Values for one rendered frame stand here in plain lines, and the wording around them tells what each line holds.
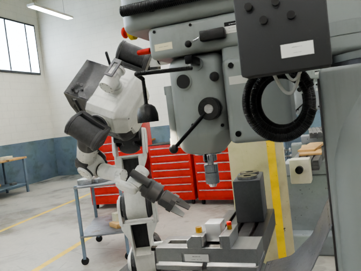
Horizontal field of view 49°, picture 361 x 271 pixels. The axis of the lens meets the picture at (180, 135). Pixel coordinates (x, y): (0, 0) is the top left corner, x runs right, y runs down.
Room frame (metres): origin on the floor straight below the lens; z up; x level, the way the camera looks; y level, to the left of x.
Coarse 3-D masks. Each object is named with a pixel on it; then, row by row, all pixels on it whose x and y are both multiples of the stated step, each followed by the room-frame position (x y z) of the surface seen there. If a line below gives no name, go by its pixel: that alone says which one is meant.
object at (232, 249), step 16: (176, 240) 1.37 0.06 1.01; (224, 240) 1.23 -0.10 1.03; (240, 240) 1.29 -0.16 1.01; (256, 240) 1.27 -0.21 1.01; (160, 256) 1.31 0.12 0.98; (176, 256) 1.29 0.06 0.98; (192, 256) 1.27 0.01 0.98; (208, 256) 1.25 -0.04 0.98; (224, 256) 1.23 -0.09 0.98; (240, 256) 1.22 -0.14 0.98; (256, 256) 1.20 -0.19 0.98
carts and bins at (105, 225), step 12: (84, 180) 4.16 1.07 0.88; (96, 180) 4.16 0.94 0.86; (108, 180) 4.25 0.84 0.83; (120, 192) 4.06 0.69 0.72; (96, 216) 4.82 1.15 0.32; (108, 216) 4.80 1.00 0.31; (96, 228) 4.31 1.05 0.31; (108, 228) 4.25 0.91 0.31; (120, 228) 4.19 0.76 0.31; (84, 252) 4.06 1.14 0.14; (84, 264) 4.06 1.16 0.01
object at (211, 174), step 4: (204, 168) 1.33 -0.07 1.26; (208, 168) 1.31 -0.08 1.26; (212, 168) 1.31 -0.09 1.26; (216, 168) 1.32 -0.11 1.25; (208, 172) 1.31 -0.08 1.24; (212, 172) 1.31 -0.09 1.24; (216, 172) 1.32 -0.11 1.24; (208, 176) 1.31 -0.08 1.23; (212, 176) 1.31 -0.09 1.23; (216, 176) 1.32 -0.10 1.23; (208, 180) 1.32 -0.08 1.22; (212, 180) 1.31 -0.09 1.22; (216, 180) 1.31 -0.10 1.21
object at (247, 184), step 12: (240, 180) 1.74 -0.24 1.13; (252, 180) 1.70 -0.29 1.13; (240, 192) 1.72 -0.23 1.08; (252, 192) 1.70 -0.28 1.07; (264, 192) 1.86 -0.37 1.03; (240, 204) 1.72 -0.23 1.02; (252, 204) 1.70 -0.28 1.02; (264, 204) 1.79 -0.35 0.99; (240, 216) 1.72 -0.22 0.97; (252, 216) 1.71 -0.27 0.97; (264, 216) 1.73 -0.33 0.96
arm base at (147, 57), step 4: (124, 40) 1.80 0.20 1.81; (120, 44) 1.78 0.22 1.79; (120, 48) 1.77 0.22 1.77; (116, 52) 1.79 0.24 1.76; (116, 56) 1.78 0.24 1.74; (148, 56) 1.77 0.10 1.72; (144, 60) 1.77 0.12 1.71; (148, 60) 1.78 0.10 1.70; (124, 64) 1.78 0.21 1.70; (128, 64) 1.78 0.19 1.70; (144, 64) 1.77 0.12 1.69; (148, 64) 1.83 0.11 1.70; (132, 68) 1.78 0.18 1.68; (136, 68) 1.78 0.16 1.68; (140, 68) 1.78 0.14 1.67; (144, 68) 1.78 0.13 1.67
